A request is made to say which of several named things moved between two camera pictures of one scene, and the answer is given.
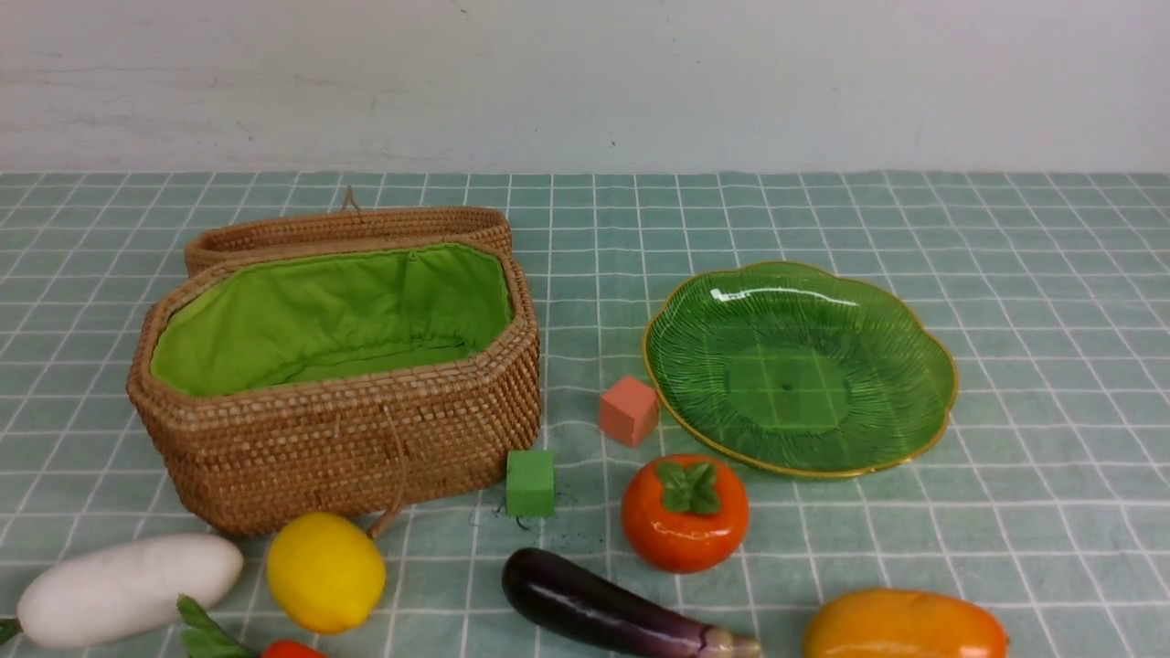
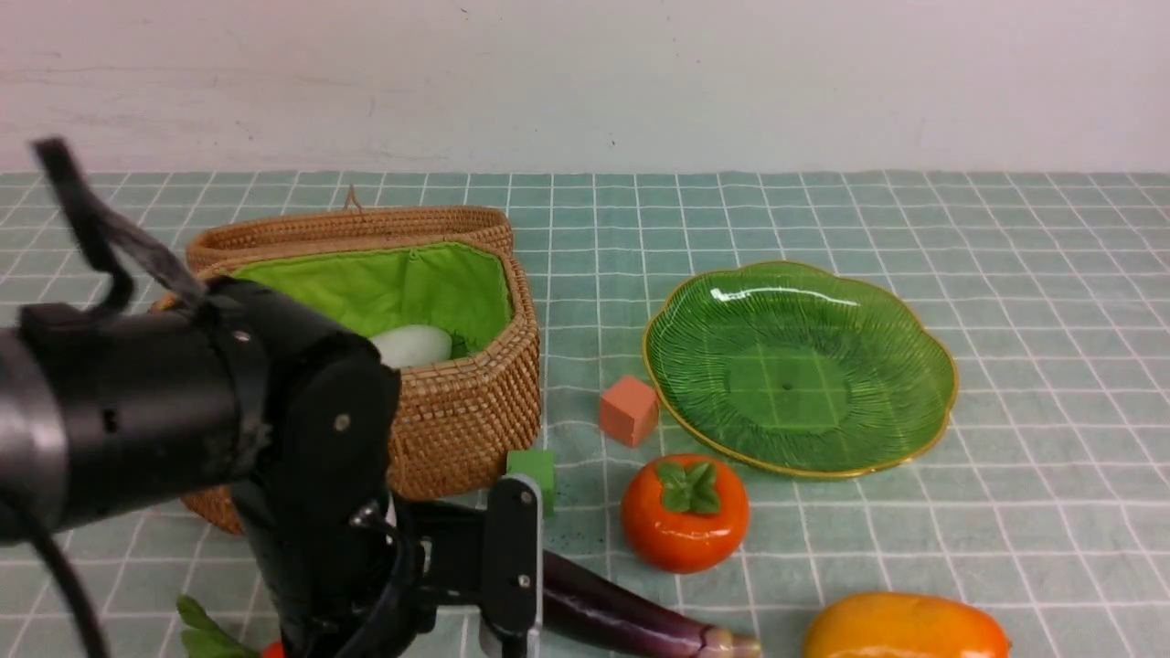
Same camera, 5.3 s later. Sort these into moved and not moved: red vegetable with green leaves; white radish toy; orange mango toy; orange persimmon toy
Moved: white radish toy
Not moved: red vegetable with green leaves; orange persimmon toy; orange mango toy
